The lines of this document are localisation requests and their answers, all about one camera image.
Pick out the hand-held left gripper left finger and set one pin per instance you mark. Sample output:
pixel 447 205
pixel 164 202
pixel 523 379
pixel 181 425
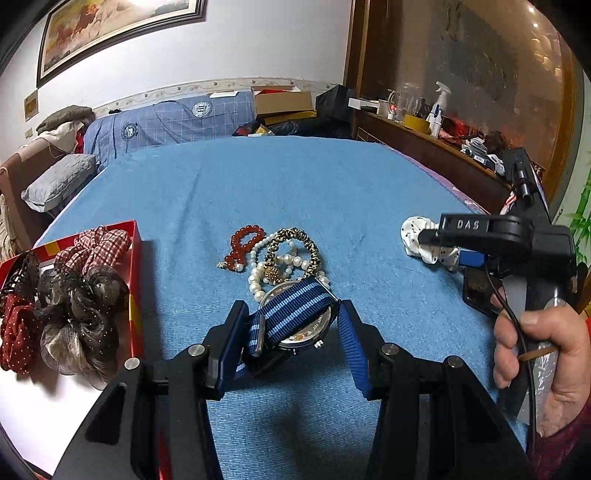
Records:
pixel 233 341

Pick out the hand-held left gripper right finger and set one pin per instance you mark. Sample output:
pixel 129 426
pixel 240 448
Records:
pixel 353 350

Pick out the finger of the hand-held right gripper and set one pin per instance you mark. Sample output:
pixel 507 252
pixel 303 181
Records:
pixel 461 225
pixel 471 259

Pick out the white polka dot scrunchie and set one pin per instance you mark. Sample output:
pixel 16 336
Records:
pixel 413 230

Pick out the red cardboard box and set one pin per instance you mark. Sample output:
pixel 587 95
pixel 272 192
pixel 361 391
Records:
pixel 135 277

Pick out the brown tulle scrunchie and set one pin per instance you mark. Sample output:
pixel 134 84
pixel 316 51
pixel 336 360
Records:
pixel 87 300

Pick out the person's right forearm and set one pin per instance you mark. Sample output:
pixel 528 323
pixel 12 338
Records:
pixel 563 457

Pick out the person's right hand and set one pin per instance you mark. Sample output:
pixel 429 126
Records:
pixel 570 369

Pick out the black smartphone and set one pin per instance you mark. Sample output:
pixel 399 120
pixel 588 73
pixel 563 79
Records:
pixel 475 293

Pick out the green plant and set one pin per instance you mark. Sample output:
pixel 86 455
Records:
pixel 579 207

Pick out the wooden cabinet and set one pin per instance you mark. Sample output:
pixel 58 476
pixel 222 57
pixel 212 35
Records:
pixel 438 157

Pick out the gold bead ball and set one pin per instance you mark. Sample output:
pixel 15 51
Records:
pixel 273 273

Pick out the heap of small packages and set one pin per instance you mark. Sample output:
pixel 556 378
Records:
pixel 480 147

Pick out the blue bedspread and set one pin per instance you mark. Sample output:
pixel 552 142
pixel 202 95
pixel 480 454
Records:
pixel 369 184

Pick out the yellow tape roll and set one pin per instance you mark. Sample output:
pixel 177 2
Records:
pixel 415 122

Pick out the white spray bottle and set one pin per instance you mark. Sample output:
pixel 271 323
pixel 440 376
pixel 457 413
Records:
pixel 441 106

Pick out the leopard print scrunchie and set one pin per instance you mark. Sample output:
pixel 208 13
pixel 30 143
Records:
pixel 295 235

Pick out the glass pitcher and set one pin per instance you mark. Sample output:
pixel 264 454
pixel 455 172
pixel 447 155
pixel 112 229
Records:
pixel 406 99

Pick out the white mug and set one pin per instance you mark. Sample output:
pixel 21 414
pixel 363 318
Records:
pixel 383 107

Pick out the small white box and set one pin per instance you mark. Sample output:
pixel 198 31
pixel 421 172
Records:
pixel 358 102

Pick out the red gingham scrunchie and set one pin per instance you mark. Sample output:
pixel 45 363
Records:
pixel 99 247

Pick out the wooden framed glass panel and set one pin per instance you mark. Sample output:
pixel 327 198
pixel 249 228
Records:
pixel 461 46

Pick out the yellow and black bag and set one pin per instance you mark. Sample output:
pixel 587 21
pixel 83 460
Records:
pixel 281 127

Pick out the red polka dot scrunchie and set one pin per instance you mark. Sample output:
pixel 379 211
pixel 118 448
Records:
pixel 18 332

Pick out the brown cardboard box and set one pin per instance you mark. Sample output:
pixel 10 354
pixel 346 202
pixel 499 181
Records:
pixel 281 101

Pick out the black lace scrunchie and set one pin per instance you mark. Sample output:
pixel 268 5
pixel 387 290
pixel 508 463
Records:
pixel 21 272

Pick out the blue plaid quilt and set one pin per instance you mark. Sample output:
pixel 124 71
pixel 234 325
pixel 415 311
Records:
pixel 175 122

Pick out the grey pillow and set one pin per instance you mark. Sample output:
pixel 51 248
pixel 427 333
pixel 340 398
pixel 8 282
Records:
pixel 60 180

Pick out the brown sofa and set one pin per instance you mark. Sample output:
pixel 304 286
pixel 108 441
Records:
pixel 14 194

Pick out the pile of clothes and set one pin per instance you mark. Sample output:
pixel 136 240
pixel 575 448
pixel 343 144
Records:
pixel 62 122

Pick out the framed painting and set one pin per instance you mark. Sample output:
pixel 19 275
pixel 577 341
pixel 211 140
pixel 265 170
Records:
pixel 115 23

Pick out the small yellow wall plaque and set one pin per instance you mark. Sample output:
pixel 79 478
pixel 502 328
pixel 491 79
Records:
pixel 31 104

